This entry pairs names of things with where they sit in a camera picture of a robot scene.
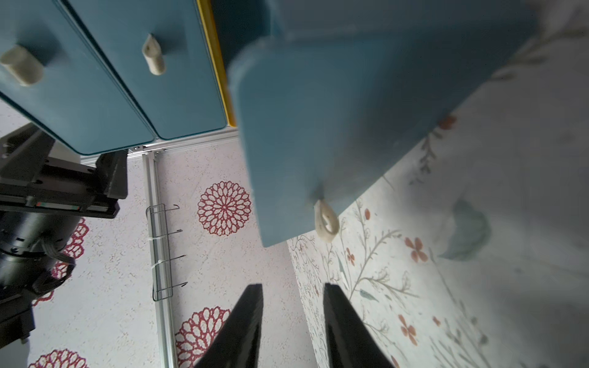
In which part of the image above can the black wire wall rack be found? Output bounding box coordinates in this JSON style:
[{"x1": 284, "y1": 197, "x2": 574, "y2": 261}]
[{"x1": 146, "y1": 203, "x2": 188, "y2": 302}]

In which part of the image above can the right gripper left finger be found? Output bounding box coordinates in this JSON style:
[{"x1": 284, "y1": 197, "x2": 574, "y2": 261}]
[{"x1": 194, "y1": 284, "x2": 264, "y2": 368}]

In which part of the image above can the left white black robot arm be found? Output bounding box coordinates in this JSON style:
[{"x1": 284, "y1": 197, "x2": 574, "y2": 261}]
[{"x1": 1, "y1": 124, "x2": 128, "y2": 347}]

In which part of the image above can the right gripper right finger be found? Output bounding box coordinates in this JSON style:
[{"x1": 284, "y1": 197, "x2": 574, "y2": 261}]
[{"x1": 323, "y1": 284, "x2": 394, "y2": 368}]

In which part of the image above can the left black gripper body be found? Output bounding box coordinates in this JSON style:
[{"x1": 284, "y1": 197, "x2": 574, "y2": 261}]
[{"x1": 1, "y1": 124, "x2": 128, "y2": 219}]

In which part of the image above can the teal drawer cabinet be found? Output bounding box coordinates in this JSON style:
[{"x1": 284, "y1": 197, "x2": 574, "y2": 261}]
[{"x1": 1, "y1": 1, "x2": 537, "y2": 247}]

